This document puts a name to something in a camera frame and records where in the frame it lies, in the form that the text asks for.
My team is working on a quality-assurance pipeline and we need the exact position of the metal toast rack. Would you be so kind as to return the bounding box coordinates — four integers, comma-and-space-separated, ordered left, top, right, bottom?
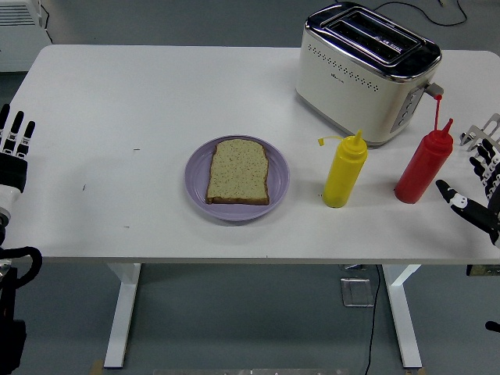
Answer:
459, 112, 500, 157

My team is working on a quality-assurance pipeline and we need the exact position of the yellow squeeze bottle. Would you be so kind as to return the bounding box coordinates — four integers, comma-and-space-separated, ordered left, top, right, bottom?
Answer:
316, 130, 369, 209

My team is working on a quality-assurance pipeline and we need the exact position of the metal floor socket plate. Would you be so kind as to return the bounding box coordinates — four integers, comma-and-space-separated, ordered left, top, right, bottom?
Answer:
339, 277, 376, 309

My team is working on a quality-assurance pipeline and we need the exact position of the red squeeze bottle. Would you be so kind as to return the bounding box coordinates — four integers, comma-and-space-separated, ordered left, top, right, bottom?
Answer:
393, 93, 455, 205

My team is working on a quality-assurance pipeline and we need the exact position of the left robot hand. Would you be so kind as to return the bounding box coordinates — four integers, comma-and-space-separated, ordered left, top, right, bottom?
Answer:
0, 103, 37, 215

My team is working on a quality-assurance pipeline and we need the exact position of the white ribbed appliance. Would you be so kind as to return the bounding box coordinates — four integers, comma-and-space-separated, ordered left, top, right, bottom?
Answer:
0, 0, 54, 74

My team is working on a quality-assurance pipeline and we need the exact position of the black appliance cable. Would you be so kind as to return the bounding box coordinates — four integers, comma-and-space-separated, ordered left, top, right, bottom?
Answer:
37, 0, 54, 45

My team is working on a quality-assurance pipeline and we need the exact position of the black cable under table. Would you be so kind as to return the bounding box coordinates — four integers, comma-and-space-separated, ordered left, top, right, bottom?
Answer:
362, 264, 382, 375

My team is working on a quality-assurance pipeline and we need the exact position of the purple round plate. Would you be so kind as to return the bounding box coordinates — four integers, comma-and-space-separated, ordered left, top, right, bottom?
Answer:
184, 134, 291, 223

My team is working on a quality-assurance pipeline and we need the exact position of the slice of bread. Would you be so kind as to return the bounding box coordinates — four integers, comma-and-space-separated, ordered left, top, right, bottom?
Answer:
205, 138, 271, 206

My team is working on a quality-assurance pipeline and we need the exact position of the cream and chrome toaster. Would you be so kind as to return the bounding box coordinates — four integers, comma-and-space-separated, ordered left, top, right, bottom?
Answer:
295, 2, 445, 148

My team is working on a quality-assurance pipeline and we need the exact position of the black floor cable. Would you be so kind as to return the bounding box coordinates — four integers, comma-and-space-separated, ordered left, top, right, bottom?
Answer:
370, 0, 468, 27

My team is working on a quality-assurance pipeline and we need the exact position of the white table leg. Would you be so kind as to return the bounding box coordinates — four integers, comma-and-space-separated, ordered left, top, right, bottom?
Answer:
102, 262, 142, 370
381, 263, 423, 370

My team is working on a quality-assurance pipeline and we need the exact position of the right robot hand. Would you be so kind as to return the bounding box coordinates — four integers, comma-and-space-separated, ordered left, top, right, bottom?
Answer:
435, 137, 500, 248

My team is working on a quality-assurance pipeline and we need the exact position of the table height control panel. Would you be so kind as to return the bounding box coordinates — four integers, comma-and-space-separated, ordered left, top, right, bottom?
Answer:
466, 264, 500, 277

